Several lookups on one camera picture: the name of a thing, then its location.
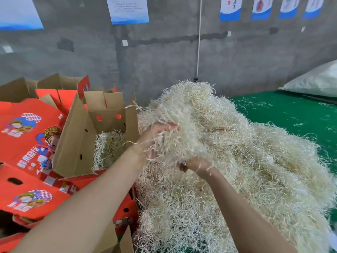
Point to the person's right hand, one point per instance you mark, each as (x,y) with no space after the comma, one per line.
(200,168)

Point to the person's left hand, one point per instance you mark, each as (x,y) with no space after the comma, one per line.
(150,142)

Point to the small straw filler clump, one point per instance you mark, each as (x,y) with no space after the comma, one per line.
(108,150)

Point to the pile of wood wool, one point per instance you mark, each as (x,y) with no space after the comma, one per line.
(252,155)

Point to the person's right forearm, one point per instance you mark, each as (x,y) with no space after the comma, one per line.
(247,218)

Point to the person's left forearm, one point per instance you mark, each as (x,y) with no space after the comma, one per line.
(79,213)

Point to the white pole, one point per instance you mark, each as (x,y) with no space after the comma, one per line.
(198,39)

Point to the white sack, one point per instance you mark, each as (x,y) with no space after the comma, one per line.
(313,81)

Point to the narrow white blue banner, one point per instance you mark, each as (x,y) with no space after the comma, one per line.
(289,6)
(314,6)
(262,7)
(231,9)

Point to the small white wall tag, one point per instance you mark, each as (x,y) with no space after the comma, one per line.
(7,49)
(229,33)
(303,29)
(125,42)

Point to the white blue wall poster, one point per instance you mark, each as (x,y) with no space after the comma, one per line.
(20,12)
(127,10)

